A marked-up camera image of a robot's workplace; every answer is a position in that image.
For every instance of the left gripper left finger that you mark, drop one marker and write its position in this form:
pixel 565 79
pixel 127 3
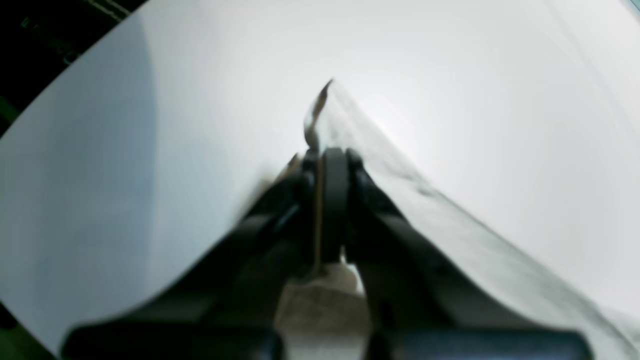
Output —
pixel 224 307

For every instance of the beige t-shirt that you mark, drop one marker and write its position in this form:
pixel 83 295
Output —
pixel 325 319

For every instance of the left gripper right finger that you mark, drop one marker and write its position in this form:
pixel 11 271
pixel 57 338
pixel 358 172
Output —
pixel 422 306

